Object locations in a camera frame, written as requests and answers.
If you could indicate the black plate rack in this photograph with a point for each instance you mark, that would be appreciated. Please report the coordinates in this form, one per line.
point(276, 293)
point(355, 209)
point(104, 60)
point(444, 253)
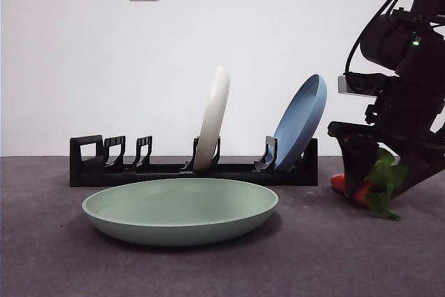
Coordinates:
point(104, 177)

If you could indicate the white plate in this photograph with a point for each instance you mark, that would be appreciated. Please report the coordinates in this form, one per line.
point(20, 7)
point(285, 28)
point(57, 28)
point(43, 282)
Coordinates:
point(213, 116)

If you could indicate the orange carrot with green leaves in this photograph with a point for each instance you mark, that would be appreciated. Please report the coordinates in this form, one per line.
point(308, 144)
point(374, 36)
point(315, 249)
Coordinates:
point(337, 182)

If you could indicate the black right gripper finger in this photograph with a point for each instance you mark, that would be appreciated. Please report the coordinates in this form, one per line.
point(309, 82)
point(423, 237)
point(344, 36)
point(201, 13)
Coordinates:
point(426, 165)
point(356, 151)

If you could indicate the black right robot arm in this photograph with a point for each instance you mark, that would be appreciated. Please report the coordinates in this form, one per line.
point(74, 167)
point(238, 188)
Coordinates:
point(389, 39)

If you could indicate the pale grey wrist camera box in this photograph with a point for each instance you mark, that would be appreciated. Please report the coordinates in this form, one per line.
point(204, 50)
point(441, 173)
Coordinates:
point(342, 85)

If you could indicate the blue plate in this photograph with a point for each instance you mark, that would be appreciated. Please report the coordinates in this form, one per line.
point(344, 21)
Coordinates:
point(299, 123)

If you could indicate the green plate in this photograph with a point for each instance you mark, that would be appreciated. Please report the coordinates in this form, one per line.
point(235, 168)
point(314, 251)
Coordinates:
point(180, 217)

